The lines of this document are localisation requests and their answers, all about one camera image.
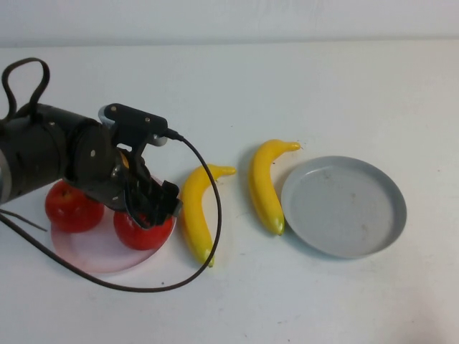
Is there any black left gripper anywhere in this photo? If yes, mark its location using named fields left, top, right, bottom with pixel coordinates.
left=107, top=145, right=184, bottom=231

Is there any red plastic apple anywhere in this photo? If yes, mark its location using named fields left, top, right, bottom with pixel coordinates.
left=44, top=180, right=105, bottom=234
left=113, top=209, right=176, bottom=252

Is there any yellow plastic banana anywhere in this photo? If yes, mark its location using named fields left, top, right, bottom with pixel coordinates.
left=179, top=163, right=237, bottom=269
left=248, top=138, right=301, bottom=237

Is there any pink round plate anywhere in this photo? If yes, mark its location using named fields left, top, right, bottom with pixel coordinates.
left=49, top=171, right=177, bottom=275

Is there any grey round plate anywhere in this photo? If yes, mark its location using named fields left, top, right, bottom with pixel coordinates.
left=280, top=155, right=408, bottom=259

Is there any black left camera cable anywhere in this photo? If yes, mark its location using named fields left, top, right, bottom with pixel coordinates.
left=0, top=128, right=223, bottom=294

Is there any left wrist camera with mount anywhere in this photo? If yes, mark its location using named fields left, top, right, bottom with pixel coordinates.
left=98, top=102, right=169, bottom=158

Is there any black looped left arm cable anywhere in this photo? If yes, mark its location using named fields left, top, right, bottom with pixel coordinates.
left=1, top=57, right=51, bottom=121

